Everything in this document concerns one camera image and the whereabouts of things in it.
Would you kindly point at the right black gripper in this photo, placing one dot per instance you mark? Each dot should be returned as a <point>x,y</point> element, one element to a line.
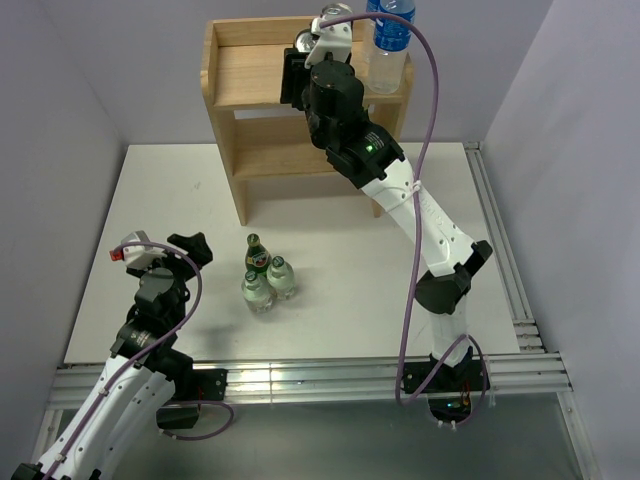
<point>294,74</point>

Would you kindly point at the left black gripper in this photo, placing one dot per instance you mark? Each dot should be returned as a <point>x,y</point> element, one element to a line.
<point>194,245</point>

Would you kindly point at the clear soda bottle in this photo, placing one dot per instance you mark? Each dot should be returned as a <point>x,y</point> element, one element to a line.
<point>281,278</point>
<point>256,292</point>

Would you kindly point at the black can yellow label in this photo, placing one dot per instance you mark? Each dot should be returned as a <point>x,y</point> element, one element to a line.
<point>336,10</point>

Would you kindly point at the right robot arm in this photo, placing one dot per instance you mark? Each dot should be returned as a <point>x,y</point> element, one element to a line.
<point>375,164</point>

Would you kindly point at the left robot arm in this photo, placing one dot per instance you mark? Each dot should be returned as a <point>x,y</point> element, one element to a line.
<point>143,370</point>

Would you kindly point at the wooden two-tier shelf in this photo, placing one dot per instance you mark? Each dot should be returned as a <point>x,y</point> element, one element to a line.
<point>242,68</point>

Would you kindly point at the green bottle red label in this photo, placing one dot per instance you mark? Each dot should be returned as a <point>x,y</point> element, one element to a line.
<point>257,257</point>

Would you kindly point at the front clear water bottle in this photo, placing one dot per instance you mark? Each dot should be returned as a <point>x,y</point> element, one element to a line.
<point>388,51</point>

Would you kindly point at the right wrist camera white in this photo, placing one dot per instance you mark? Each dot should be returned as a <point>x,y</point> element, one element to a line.
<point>334,38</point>

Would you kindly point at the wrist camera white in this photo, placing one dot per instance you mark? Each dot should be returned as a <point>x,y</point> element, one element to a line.
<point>136,254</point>
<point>334,38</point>

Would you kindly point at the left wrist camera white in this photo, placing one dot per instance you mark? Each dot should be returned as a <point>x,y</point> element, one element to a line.
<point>136,254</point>

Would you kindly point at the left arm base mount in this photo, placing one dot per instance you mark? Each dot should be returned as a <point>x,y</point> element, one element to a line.
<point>201,388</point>

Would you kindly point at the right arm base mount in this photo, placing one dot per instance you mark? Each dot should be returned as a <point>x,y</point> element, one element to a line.
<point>449,391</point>

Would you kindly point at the aluminium frame rails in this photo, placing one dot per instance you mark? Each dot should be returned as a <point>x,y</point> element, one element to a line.
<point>345,347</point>

